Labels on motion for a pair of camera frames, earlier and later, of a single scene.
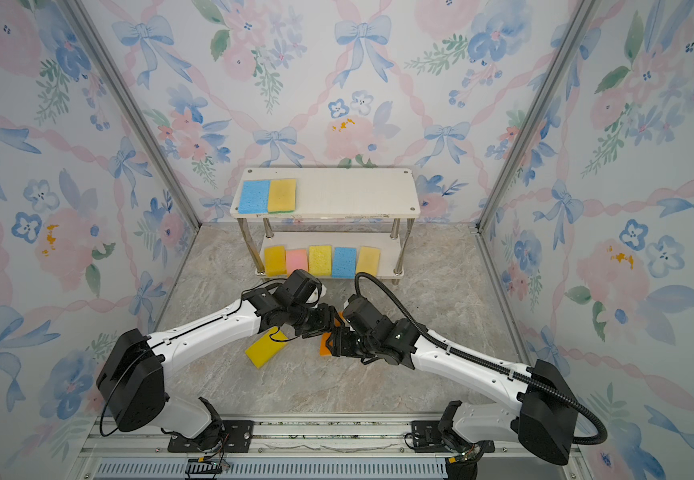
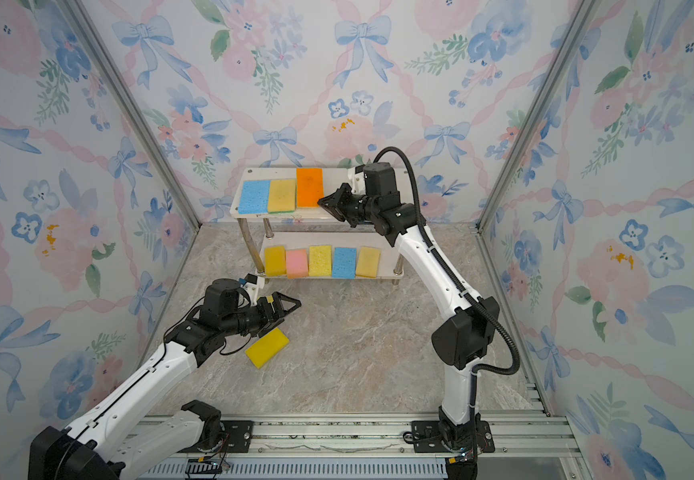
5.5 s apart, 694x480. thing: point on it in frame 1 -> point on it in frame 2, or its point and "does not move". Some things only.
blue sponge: x=344 y=263 does not move
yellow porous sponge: x=320 y=260 does not move
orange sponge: x=324 y=350 -> x=309 y=186
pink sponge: x=296 y=259 does not move
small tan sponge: x=369 y=260 does not move
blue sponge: x=254 y=197 does not move
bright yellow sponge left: x=265 y=349 does not move
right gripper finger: x=334 y=345 -> x=330 y=205
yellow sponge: x=276 y=261 does not move
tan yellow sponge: x=282 y=196 does not move
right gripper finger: x=335 y=338 -> x=334 y=199
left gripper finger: x=327 y=330 -> x=281 y=316
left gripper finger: x=334 y=312 -> x=277 y=298
